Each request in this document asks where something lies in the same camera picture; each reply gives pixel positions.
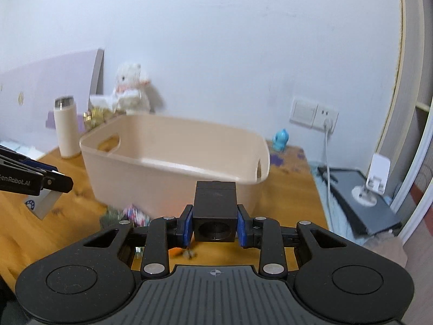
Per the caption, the small white carton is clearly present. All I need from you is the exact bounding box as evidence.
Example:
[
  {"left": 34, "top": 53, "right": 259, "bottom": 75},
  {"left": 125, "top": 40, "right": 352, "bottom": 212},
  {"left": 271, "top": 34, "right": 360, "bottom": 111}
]
[{"left": 24, "top": 189, "right": 63, "bottom": 219}]

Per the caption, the dark brown square box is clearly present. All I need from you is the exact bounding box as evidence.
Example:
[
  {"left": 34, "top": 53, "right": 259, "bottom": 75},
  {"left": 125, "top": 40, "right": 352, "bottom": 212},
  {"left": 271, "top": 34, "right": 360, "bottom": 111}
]
[{"left": 192, "top": 180, "right": 238, "bottom": 243}]

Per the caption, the colourful cartoon small box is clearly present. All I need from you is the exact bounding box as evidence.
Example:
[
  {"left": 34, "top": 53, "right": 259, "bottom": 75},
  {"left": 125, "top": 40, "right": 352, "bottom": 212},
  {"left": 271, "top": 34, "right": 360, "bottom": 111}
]
[{"left": 123, "top": 205, "right": 150, "bottom": 227}]

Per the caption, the lilac headboard panel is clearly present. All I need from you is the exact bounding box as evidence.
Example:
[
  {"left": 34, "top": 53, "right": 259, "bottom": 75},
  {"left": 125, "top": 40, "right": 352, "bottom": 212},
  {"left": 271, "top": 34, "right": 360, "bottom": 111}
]
[{"left": 1, "top": 49, "right": 103, "bottom": 152}]

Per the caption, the green glitter scrunchie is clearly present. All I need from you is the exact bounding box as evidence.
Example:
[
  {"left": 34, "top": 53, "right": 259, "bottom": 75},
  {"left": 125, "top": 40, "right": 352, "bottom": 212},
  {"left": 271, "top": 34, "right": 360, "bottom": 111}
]
[{"left": 99, "top": 206, "right": 124, "bottom": 230}]

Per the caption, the beige plastic storage bin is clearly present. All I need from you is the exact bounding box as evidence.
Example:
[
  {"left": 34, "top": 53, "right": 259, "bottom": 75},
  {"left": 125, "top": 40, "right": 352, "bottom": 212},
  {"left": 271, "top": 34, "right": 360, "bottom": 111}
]
[{"left": 79, "top": 114, "right": 270, "bottom": 218}]

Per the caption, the cream thermos bottle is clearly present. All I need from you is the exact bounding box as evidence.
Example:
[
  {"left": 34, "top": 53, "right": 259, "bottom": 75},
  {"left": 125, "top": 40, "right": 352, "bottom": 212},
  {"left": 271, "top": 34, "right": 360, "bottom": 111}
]
[{"left": 54, "top": 96, "right": 81, "bottom": 158}]

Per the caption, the blue bird figurine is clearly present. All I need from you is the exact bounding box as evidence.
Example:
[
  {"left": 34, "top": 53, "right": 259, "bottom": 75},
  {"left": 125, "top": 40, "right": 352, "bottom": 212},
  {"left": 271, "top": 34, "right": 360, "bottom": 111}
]
[{"left": 272, "top": 129, "right": 289, "bottom": 152}]

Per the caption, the white plush lamb toy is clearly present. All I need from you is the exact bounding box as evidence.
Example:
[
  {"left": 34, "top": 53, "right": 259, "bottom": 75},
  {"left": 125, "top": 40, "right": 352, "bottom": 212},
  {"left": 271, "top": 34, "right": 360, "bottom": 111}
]
[{"left": 113, "top": 62, "right": 151, "bottom": 113}]

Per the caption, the grey laptop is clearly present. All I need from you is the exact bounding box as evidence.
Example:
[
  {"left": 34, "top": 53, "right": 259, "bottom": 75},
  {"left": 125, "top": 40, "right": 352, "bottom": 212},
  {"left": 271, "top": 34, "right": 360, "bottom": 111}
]
[{"left": 330, "top": 168, "right": 401, "bottom": 236}]

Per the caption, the beige grey blanket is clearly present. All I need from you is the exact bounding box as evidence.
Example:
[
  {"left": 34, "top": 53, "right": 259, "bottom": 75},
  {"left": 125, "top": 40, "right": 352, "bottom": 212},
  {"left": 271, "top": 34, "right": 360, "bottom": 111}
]
[{"left": 363, "top": 231, "right": 407, "bottom": 268}]

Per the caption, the white phone stand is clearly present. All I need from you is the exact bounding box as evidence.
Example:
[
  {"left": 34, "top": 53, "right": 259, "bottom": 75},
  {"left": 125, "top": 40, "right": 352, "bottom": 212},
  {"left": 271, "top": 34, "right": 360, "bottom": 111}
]
[{"left": 352, "top": 153, "right": 391, "bottom": 208}]

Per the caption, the white wall switch socket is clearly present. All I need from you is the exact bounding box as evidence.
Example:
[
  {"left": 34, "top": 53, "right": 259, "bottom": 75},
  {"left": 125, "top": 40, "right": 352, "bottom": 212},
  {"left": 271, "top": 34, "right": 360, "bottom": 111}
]
[{"left": 290, "top": 98, "right": 339, "bottom": 133}]

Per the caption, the white wardrobe shelf frame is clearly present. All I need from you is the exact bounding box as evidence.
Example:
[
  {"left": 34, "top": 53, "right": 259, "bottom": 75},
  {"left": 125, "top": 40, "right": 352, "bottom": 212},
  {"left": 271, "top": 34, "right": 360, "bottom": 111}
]
[{"left": 378, "top": 0, "right": 432, "bottom": 225}]

